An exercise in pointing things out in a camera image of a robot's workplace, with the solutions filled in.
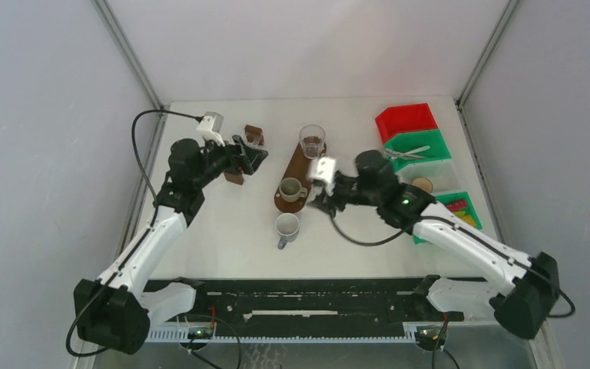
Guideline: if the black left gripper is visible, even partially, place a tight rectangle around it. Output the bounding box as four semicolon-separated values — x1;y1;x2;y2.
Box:
192;133;267;189

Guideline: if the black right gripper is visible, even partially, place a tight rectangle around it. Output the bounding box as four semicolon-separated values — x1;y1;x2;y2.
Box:
307;171;381;218

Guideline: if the grey ceramic cup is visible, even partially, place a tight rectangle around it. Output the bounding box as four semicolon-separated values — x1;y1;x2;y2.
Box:
278;178;308;203

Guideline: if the clear glass tumbler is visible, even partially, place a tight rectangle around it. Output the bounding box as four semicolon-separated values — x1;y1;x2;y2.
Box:
299;125;326;159

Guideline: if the orange ceramic cup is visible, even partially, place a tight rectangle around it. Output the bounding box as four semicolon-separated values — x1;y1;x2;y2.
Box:
411;177;434;194

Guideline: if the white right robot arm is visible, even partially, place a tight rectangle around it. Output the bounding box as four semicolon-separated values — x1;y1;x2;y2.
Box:
307;150;575;340

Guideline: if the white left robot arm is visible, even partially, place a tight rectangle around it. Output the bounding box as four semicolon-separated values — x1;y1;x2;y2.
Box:
65;135;269;357

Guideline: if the brown oval wooden tray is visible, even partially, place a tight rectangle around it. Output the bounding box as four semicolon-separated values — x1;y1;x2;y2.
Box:
273;142;312;214

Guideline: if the red toothpaste tube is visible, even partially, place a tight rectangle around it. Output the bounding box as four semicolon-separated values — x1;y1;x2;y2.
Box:
446;198;469;213

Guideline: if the green bin with toothpaste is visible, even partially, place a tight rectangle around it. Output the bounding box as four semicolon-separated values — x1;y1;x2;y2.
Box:
433;191;482;230

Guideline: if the yellow toothpaste tube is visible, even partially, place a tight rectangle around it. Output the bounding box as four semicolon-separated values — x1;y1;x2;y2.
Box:
460;215;479;228

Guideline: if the red storage bin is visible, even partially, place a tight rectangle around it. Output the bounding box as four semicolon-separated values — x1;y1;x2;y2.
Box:
375;103;438;144

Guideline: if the white storage bin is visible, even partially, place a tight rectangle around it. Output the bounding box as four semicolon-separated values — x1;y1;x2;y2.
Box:
396;159;462;195

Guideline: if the green bin with toothbrushes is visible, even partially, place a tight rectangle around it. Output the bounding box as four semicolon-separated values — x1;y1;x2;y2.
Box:
383;129;452;171

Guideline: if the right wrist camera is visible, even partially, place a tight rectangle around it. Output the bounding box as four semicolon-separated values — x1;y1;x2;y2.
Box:
307;156;337;195

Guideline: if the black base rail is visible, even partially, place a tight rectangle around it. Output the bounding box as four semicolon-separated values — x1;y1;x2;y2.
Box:
142;277;466;340

